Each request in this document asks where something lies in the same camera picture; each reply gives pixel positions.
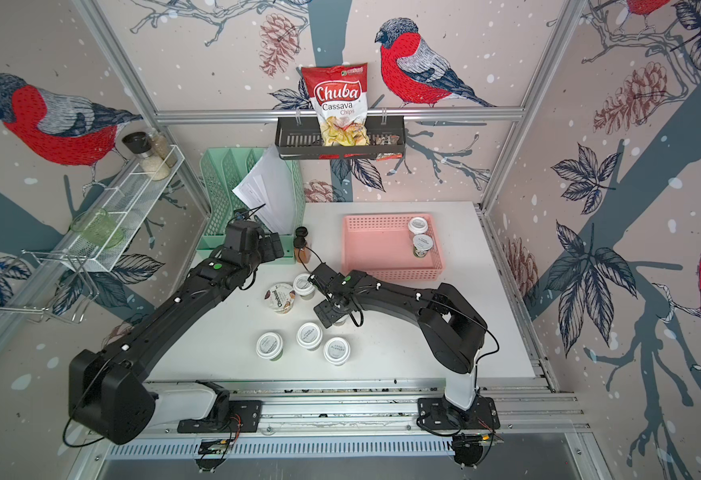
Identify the green white-lid yogurt cup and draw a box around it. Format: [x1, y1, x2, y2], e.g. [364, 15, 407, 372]
[413, 234, 435, 258]

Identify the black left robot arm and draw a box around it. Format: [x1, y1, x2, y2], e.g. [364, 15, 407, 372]
[68, 220, 284, 445]

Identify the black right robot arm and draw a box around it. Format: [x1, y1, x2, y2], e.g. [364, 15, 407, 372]
[308, 262, 492, 412]

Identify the brown foil-lid yogurt cup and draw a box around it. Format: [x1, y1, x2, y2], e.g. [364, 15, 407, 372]
[264, 282, 296, 314]

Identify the pink plastic basket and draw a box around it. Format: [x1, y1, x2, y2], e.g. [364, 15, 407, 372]
[342, 213, 445, 283]

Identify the orange spice jar black lid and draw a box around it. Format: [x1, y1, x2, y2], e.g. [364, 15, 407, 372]
[294, 235, 310, 265]

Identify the white paper stack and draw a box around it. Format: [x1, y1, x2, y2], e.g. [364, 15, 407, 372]
[232, 145, 296, 234]

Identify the green plastic file organizer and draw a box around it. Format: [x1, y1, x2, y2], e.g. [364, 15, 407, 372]
[196, 147, 306, 265]

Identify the black-lid spice jar on shelf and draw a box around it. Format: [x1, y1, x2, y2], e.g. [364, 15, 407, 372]
[122, 132, 170, 181]

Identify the green glass cup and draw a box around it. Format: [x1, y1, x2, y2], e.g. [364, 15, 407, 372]
[70, 208, 124, 249]

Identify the red Chuba cassava chips bag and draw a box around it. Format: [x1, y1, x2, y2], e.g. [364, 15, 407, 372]
[302, 63, 370, 147]

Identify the black wall-mounted basket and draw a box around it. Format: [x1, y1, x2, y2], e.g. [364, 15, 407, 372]
[274, 116, 407, 160]

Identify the white wire wall shelf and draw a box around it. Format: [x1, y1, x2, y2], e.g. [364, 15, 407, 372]
[60, 145, 186, 272]

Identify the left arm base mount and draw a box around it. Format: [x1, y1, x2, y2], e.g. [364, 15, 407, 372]
[178, 382, 264, 473]

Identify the chrome wire rack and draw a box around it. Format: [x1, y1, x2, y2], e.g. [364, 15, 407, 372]
[0, 250, 102, 325]

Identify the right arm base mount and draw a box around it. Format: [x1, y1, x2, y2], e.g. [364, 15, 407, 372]
[416, 395, 501, 468]

